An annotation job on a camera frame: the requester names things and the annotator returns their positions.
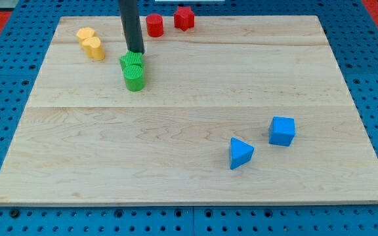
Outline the green star block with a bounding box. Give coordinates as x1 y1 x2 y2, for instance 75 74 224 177
119 51 144 71

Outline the red star block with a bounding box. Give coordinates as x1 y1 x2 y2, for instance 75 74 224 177
173 6 195 31

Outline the light wooden board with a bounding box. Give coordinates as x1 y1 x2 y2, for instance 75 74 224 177
0 15 378 207

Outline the blue triangle block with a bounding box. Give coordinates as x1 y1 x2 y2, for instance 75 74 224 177
229 138 255 170

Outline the green cylinder block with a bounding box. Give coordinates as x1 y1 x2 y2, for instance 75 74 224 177
123 65 145 92

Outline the blue cube block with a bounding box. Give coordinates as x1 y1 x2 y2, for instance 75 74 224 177
268 116 296 146

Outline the red cylinder block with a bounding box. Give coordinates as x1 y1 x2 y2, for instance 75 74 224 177
146 13 164 37

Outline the yellow heart block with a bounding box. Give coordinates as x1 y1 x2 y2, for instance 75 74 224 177
82 37 105 60

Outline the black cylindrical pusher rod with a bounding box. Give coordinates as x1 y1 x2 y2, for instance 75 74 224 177
118 0 145 54

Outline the yellow pentagon block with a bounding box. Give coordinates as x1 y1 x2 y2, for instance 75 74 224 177
75 27 96 47

